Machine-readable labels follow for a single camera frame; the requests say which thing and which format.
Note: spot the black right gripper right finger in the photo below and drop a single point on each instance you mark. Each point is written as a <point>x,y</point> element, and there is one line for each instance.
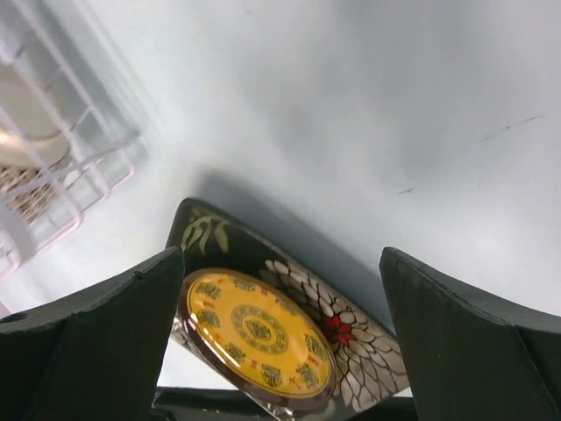
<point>469,354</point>

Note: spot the brown lattice pattern bowl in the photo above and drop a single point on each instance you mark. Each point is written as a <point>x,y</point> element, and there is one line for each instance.
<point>23,120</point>

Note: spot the white wire dish rack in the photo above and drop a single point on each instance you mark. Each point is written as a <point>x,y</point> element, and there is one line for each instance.
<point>58,49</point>

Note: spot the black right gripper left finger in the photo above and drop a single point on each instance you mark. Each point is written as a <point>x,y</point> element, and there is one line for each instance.
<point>95,354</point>

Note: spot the yellow round plate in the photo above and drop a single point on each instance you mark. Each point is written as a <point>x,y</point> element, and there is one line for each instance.
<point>257,338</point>

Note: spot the black yellow square plate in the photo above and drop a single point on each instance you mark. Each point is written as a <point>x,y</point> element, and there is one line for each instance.
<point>368,360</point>

